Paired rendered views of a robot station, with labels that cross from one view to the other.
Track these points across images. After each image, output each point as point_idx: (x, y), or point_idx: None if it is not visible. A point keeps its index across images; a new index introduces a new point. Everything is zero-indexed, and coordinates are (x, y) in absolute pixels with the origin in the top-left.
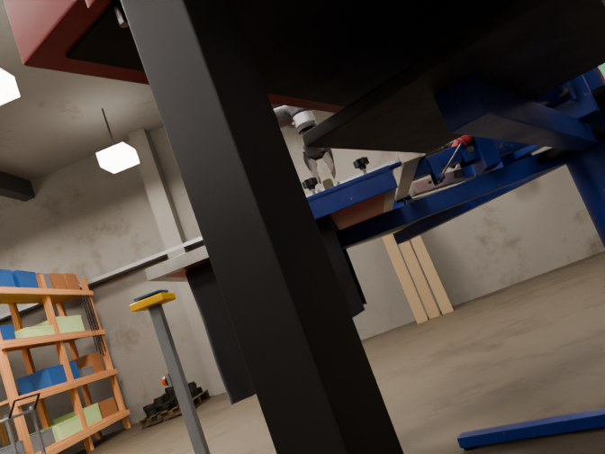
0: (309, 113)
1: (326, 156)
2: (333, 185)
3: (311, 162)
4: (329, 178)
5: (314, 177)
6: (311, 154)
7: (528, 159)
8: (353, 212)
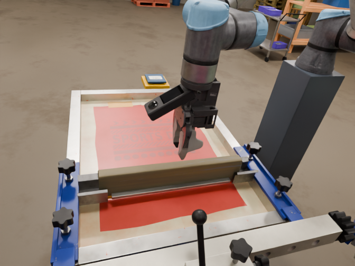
0: (190, 69)
1: (181, 135)
2: (99, 184)
3: (175, 122)
4: (98, 177)
5: (63, 169)
6: (176, 116)
7: None
8: (148, 206)
